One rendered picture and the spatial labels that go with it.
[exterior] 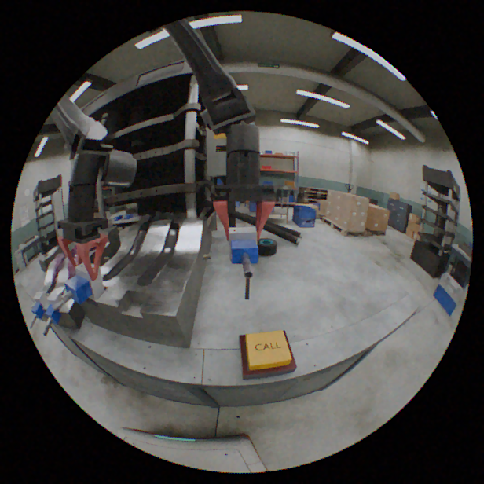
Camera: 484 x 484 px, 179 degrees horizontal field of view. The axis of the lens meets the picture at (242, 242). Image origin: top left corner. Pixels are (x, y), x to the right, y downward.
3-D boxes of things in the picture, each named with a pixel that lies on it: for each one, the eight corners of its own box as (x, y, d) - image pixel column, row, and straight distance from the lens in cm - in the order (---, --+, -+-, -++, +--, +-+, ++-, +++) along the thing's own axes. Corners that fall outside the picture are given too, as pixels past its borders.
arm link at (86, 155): (75, 153, 34) (78, 145, 28) (104, 155, 34) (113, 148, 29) (68, 192, 33) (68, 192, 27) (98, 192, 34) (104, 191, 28)
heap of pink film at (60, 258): (75, 283, 52) (65, 257, 50) (49, 284, 65) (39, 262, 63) (104, 247, 71) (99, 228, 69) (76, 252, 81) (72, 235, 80)
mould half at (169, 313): (189, 348, 30) (166, 290, 20) (92, 323, 44) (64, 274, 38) (212, 240, 69) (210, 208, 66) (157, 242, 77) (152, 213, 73)
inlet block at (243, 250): (265, 290, 23) (269, 254, 20) (229, 291, 22) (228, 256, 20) (254, 252, 34) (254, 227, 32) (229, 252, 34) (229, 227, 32)
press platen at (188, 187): (203, 214, 89) (203, 181, 87) (71, 229, 168) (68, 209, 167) (216, 196, 171) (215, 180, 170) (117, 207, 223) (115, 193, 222)
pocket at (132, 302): (149, 327, 28) (141, 311, 25) (125, 321, 31) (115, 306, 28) (157, 308, 30) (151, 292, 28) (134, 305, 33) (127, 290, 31)
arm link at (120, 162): (78, 158, 40) (90, 123, 36) (119, 161, 42) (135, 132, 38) (72, 202, 32) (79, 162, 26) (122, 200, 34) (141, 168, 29)
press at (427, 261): (447, 271, 525) (462, 191, 524) (433, 279, 379) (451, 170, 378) (429, 255, 550) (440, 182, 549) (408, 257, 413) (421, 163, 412)
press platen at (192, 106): (203, 126, 92) (204, 99, 100) (66, 175, 170) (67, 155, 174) (215, 151, 171) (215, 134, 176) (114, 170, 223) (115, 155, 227)
